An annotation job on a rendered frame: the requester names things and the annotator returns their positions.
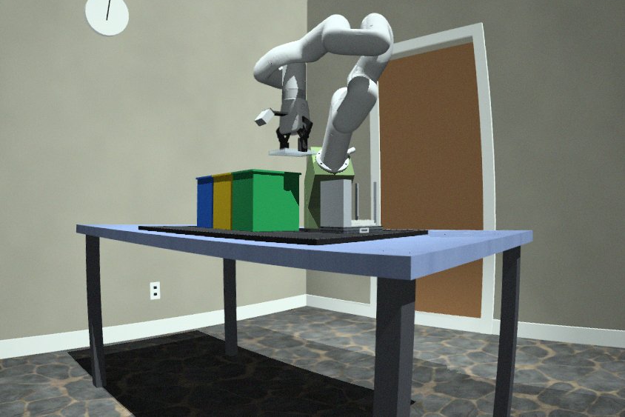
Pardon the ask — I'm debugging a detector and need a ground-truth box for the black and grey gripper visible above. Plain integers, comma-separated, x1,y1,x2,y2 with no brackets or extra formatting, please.
276,98,313,152

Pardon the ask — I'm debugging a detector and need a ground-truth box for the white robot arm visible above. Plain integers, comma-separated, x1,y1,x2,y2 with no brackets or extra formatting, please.
253,13,393,173

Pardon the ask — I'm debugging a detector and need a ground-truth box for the blue open-top bin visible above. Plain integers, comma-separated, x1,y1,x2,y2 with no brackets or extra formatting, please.
195,176,214,228

